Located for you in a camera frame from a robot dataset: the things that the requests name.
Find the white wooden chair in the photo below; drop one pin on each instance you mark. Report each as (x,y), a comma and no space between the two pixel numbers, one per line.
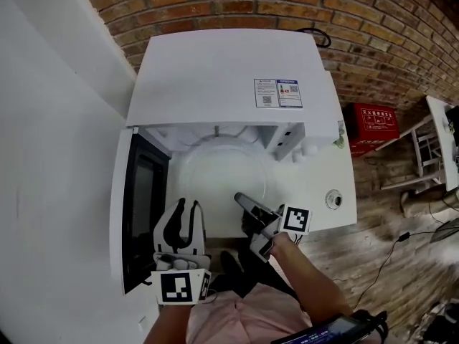
(423,152)

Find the red fire equipment box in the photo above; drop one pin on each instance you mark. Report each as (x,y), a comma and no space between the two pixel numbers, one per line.
(373,127)

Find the glass turntable plate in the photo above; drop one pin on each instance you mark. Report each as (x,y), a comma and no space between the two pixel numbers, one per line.
(222,177)

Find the person's pink shirt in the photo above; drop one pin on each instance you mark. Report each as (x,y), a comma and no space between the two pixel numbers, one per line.
(244,317)

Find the blue bordered warning sticker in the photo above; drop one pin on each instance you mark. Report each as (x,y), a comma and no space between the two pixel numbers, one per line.
(266,92)

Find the person's left forearm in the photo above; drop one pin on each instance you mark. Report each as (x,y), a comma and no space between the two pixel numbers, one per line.
(165,324)

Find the white side table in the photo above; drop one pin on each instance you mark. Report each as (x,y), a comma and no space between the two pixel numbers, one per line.
(444,145)

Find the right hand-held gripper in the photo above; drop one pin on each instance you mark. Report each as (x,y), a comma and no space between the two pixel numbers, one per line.
(297,220)

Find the dark clutter pile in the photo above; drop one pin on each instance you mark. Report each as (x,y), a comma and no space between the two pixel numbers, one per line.
(443,321)

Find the grey flat panel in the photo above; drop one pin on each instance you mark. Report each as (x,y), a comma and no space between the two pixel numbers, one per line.
(446,230)

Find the person's black trousers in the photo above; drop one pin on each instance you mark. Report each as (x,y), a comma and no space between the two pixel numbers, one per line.
(251,274)

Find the white microwave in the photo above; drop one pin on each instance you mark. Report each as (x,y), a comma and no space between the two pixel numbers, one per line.
(215,70)

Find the person's right forearm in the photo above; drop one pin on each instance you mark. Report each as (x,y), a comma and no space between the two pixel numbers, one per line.
(308,278)

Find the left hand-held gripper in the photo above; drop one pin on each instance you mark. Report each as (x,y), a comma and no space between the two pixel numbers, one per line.
(175,287)

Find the blue sticker with red print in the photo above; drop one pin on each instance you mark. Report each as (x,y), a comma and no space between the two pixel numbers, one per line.
(289,94)

